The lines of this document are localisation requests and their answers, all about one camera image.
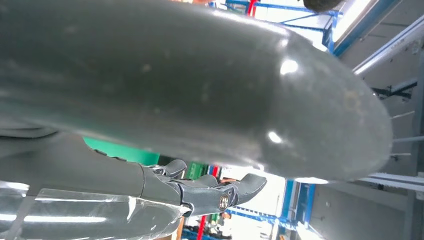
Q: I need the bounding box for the green table board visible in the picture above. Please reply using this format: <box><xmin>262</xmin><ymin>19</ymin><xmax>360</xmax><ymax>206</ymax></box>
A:
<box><xmin>82</xmin><ymin>136</ymin><xmax>161</xmax><ymax>167</ymax></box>

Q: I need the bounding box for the blue metal rack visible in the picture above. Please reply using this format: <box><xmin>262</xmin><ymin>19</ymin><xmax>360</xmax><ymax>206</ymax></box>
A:
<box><xmin>180</xmin><ymin>0</ymin><xmax>402</xmax><ymax>240</ymax></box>

